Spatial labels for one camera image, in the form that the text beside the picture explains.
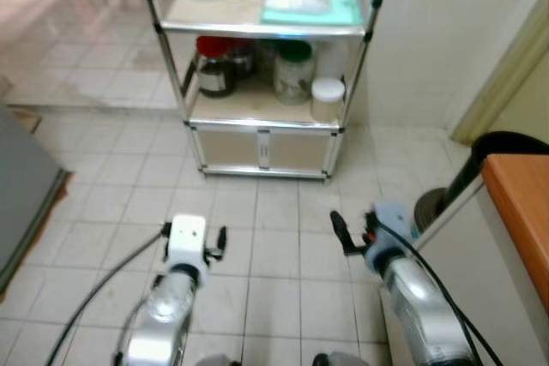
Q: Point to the teal flat tray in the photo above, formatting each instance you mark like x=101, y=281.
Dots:
x=339, y=13

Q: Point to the red lid dark jar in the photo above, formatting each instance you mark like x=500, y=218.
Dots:
x=214, y=70

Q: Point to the grey-blue right wrist camera mount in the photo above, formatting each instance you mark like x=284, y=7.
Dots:
x=390, y=233

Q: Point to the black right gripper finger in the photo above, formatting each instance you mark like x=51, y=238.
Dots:
x=343, y=233

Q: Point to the black bin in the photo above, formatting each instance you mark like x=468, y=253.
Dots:
x=506, y=141

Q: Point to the grey round bucket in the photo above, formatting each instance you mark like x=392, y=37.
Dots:
x=429, y=207

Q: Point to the white kitchen base cabinet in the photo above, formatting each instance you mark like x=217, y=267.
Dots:
x=463, y=272

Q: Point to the green lid glass jar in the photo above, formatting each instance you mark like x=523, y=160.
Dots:
x=293, y=74

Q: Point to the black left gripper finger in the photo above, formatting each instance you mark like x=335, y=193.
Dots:
x=222, y=239

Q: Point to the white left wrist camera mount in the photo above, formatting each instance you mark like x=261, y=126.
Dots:
x=186, y=242

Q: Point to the grey appliance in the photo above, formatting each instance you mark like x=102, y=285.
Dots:
x=26, y=186

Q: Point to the metal shelf cart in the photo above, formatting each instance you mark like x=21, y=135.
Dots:
x=257, y=147

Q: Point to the dark glass jar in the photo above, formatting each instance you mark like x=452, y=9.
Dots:
x=244, y=57

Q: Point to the white lid small jar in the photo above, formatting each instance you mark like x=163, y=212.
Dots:
x=327, y=98

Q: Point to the white tall container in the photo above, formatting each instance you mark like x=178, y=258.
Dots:
x=333, y=59

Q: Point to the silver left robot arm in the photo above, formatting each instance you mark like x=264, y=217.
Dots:
x=163, y=314

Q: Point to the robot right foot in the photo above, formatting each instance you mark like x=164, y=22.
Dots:
x=341, y=359

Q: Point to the pale yellow door frame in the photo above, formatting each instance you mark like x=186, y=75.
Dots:
x=497, y=74

